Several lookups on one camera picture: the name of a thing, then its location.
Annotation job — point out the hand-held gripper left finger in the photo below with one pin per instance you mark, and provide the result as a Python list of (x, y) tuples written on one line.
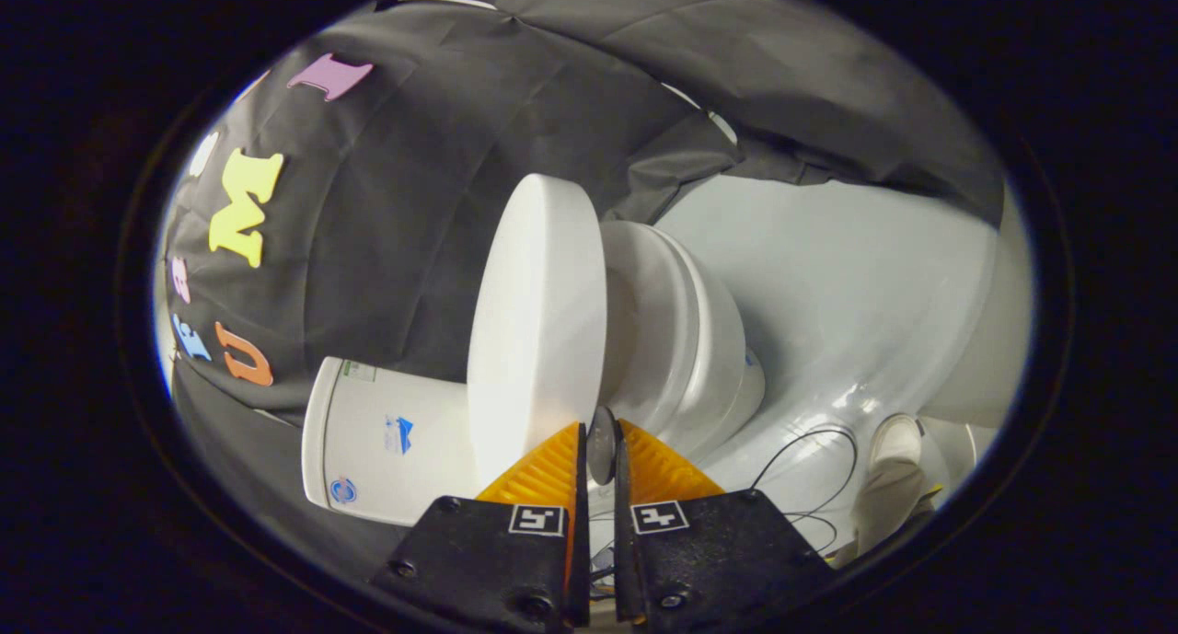
[(580, 542)]

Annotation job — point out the person's white shoe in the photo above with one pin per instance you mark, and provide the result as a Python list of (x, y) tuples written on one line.
[(897, 439)]

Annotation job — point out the person's beige trouser leg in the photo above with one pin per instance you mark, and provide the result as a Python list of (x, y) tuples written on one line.
[(883, 510)]

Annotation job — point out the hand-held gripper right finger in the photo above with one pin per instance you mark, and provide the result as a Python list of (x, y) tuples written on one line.
[(623, 542)]

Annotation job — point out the black backdrop cloth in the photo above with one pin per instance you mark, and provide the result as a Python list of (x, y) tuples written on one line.
[(414, 201)]

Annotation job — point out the white toilet bowl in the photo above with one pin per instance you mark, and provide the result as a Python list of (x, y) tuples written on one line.
[(699, 340)]

